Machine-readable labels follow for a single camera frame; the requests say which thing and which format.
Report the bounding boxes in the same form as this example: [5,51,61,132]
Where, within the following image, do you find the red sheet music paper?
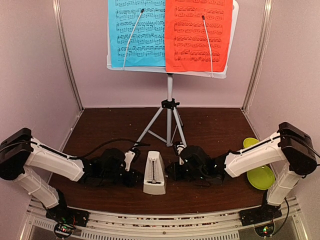
[164,0,234,73]

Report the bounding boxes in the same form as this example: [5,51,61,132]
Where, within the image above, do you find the white perforated music stand desk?
[107,0,239,79]

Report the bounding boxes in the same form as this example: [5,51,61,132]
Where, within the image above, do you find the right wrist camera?
[172,141,186,156]

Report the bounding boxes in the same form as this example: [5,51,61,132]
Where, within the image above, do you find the yellow-green plate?
[246,165,276,191]

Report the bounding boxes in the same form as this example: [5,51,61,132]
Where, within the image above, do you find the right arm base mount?
[239,207,282,238]

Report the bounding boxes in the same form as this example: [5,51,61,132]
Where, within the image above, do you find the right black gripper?
[164,162,206,183]

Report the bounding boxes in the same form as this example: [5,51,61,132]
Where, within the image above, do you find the yellow-green bowl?
[243,137,260,149]

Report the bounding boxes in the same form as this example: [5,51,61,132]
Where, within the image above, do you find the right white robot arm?
[165,122,320,221]

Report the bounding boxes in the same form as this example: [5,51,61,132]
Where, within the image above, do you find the silver tripod stand legs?
[137,73,187,147]

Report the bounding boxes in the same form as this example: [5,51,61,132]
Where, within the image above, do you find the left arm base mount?
[45,207,90,239]

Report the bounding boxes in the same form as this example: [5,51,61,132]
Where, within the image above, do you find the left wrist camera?
[124,147,141,172]

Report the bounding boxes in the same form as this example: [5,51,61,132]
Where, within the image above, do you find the white metronome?
[143,151,167,195]

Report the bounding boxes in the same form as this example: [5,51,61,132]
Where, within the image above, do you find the aluminium front rail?
[18,197,310,240]

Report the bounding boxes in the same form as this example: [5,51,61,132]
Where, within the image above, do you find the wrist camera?
[172,141,186,156]
[124,147,141,172]

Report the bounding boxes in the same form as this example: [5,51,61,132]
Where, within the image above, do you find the left aluminium corner post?
[52,0,84,112]

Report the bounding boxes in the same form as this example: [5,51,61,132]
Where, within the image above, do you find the blue sheet music paper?
[107,0,166,68]

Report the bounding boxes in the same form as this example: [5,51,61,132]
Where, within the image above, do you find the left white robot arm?
[0,127,145,222]

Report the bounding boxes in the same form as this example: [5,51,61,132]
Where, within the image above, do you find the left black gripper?
[102,167,146,188]

